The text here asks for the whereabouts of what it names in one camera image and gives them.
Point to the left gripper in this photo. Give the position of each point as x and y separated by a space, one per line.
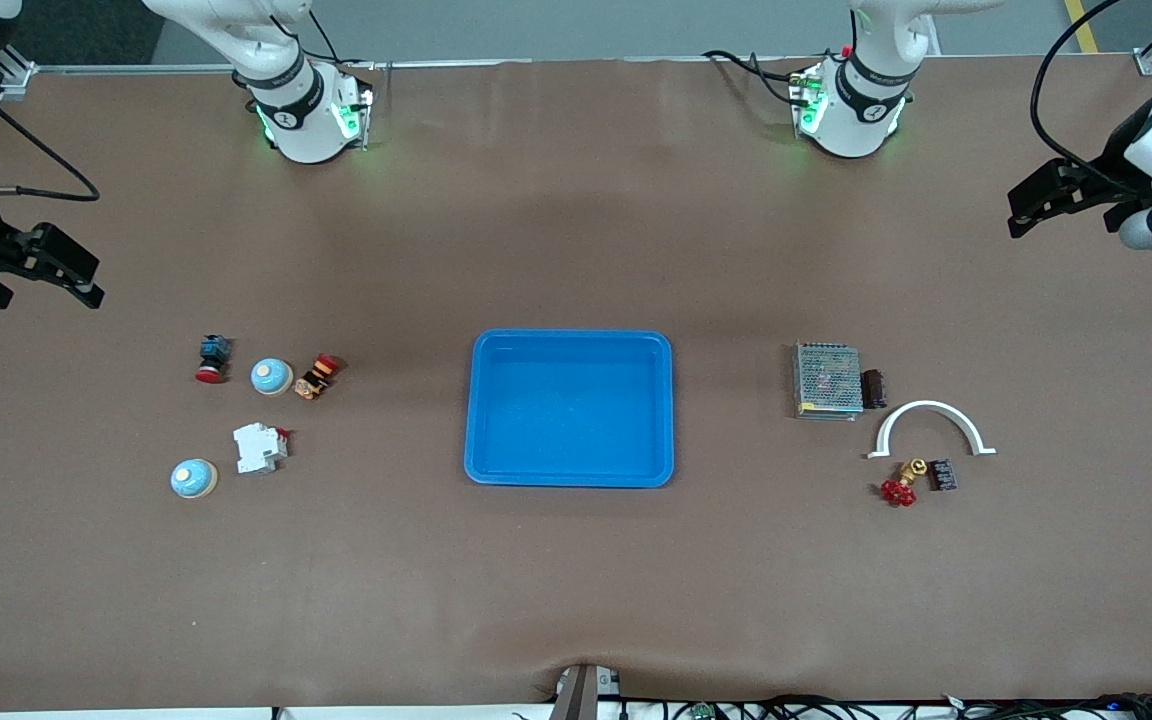
1112 171

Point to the blue call bell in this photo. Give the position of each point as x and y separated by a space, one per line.
194 478
271 376

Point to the red emergency stop button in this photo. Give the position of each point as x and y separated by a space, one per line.
213 358

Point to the white semicircular pipe clamp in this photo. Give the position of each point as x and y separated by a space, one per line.
928 405

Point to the white circuit breaker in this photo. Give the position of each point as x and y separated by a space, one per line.
258 448

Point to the metal mesh power supply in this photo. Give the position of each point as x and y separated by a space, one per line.
829 380

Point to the brass valve red handwheel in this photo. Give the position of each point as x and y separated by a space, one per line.
899 490

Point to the blue plastic tray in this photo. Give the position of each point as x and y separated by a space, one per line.
576 410

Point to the brown table cover mat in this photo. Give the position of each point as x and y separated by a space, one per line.
576 580

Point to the aluminium table edge rail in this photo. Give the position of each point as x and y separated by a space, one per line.
186 68

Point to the orange red selector switch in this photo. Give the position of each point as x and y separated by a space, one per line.
318 376

